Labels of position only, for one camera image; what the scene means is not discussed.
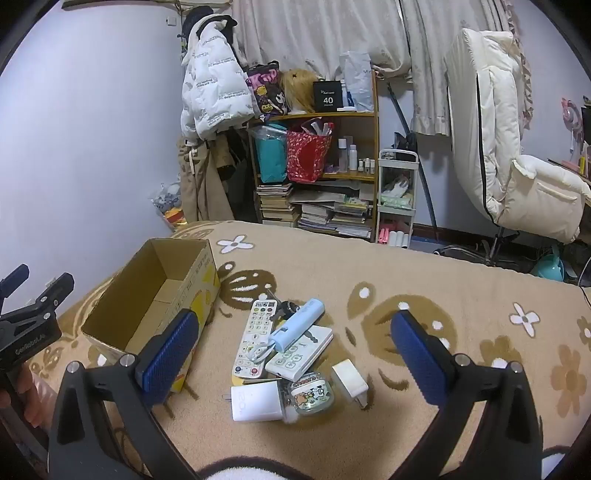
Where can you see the wooden shelf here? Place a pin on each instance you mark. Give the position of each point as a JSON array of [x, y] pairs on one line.
[[323, 116]]

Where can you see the cream padded chair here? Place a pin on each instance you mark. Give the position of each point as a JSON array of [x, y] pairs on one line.
[[489, 138]]

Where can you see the white rolls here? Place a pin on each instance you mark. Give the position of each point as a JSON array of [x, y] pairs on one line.
[[399, 238]]

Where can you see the long white remote control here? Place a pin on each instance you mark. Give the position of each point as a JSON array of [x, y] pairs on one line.
[[251, 330]]

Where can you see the small white charger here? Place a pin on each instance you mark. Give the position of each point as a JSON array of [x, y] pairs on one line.
[[348, 378]]

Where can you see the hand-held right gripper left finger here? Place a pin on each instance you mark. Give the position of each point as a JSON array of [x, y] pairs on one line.
[[168, 357]]

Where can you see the purple printed bag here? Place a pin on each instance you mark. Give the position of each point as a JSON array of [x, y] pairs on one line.
[[265, 92]]

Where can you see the beige coat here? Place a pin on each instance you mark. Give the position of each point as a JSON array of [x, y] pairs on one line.
[[198, 184]]

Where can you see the bag of plush toys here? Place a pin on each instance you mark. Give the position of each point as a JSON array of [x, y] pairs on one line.
[[166, 203]]

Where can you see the small white remote control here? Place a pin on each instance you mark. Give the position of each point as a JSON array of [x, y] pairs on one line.
[[298, 362]]

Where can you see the teal bag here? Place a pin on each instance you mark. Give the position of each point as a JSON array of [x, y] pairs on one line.
[[270, 159]]

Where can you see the green tissue pack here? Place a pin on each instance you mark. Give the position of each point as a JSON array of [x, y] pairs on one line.
[[395, 201]]

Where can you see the black box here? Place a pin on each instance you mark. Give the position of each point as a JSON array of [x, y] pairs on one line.
[[328, 97]]

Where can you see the dark desk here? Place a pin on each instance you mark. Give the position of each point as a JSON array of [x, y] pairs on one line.
[[568, 165]]

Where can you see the white puffer jacket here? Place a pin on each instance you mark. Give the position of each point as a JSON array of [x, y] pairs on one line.
[[207, 83]]

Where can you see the black garment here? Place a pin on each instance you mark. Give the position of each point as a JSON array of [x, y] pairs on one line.
[[201, 16]]

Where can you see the blonde wig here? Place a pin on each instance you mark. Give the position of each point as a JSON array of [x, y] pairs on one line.
[[298, 90]]

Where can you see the pink cat-ear headphones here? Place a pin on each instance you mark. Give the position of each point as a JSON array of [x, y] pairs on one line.
[[571, 113]]

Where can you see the pink tube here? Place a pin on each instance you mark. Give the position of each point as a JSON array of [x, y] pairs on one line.
[[383, 235]]

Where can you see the teal basin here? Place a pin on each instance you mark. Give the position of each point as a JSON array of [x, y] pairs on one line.
[[549, 267]]

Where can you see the cardboard box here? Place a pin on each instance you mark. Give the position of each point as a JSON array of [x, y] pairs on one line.
[[138, 295]]

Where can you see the large white charger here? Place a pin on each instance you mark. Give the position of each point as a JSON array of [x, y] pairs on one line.
[[258, 401]]

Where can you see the red gift bag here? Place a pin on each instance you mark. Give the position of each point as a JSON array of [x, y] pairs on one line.
[[304, 157]]

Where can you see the dark long pole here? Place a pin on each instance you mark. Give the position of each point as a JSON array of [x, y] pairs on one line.
[[422, 175]]

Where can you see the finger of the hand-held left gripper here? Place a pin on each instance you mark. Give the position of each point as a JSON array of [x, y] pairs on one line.
[[14, 279], [55, 288]]

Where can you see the pile of magazines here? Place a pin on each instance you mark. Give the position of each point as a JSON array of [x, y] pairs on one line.
[[337, 214]]

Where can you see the white trolley cart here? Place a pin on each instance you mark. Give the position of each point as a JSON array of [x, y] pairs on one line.
[[397, 155]]

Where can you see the white plastic bag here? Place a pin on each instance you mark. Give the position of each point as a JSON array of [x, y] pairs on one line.
[[355, 78]]

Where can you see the black key fob with keys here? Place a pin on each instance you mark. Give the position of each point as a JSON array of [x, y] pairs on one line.
[[290, 305]]

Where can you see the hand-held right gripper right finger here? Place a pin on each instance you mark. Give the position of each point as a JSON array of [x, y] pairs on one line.
[[418, 360]]

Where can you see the floral beige curtain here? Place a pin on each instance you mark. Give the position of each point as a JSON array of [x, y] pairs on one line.
[[323, 32]]

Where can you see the stack of old books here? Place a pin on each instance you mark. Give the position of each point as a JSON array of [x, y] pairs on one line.
[[277, 205]]

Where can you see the person's left hand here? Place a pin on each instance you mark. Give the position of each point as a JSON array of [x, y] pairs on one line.
[[37, 401]]

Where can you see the light blue power bank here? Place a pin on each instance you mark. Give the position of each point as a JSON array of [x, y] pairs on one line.
[[295, 325]]

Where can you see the clear cartoon earbud case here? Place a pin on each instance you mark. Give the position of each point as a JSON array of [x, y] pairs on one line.
[[311, 392]]

